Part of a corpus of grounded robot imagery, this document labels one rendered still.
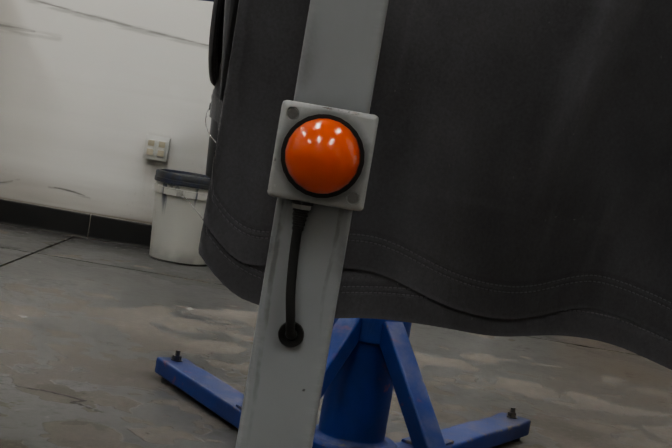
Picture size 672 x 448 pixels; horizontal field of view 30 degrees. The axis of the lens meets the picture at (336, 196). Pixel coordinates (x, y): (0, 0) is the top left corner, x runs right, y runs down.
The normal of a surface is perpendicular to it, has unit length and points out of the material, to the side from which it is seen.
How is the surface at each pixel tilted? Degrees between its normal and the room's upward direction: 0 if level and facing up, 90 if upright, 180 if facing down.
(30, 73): 90
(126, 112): 90
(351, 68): 90
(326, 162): 100
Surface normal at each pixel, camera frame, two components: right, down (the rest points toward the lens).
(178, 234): -0.04, 0.11
